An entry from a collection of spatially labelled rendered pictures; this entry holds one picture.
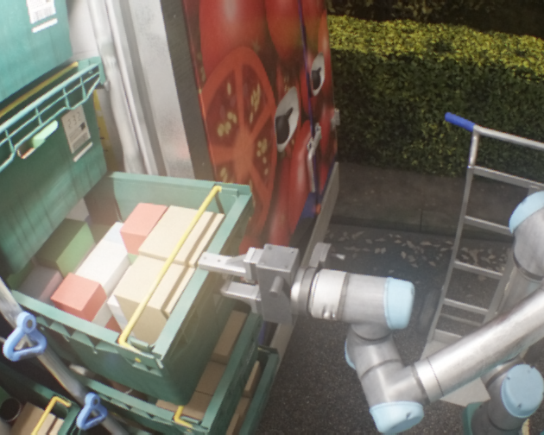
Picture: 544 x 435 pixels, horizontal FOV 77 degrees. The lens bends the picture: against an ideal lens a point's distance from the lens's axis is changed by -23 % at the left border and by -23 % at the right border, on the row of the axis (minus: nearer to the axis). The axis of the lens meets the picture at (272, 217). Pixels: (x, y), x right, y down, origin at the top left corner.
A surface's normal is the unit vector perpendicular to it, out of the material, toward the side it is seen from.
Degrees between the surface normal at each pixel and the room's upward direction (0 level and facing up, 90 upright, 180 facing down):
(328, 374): 0
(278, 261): 3
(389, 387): 19
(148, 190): 87
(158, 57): 90
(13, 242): 94
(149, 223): 3
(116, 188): 87
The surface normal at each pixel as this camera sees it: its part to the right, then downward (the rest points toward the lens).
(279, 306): -0.30, 0.62
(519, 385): -0.08, -0.69
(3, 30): 0.95, 0.13
